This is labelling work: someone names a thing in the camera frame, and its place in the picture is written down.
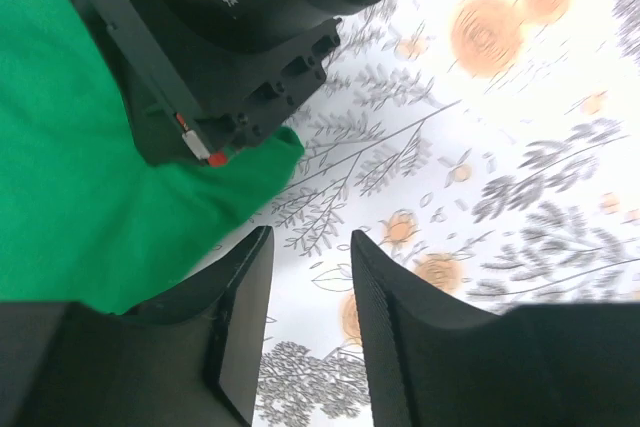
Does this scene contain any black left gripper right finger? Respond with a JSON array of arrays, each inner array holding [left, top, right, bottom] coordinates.
[[351, 231, 639, 426]]

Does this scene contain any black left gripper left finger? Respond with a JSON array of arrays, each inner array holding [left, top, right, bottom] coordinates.
[[1, 227, 274, 426]]

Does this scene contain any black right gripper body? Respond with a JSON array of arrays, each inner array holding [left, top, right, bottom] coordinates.
[[70, 0, 381, 167]]

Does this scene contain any green t shirt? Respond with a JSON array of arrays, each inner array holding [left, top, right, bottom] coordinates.
[[1, 0, 304, 313]]

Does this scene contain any floral table cloth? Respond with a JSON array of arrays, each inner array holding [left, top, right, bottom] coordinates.
[[249, 0, 639, 426]]

